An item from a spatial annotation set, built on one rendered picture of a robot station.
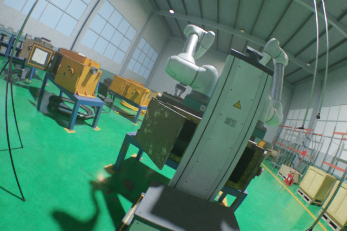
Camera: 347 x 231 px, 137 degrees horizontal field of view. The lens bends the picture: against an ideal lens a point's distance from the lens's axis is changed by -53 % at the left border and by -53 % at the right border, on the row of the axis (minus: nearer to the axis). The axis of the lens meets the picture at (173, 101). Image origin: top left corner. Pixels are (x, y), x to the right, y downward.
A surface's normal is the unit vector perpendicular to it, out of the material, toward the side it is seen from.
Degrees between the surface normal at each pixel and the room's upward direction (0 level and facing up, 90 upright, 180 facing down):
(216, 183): 90
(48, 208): 0
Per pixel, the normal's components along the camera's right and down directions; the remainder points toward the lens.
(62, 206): 0.41, -0.91
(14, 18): 0.88, 0.40
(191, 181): -0.12, -0.04
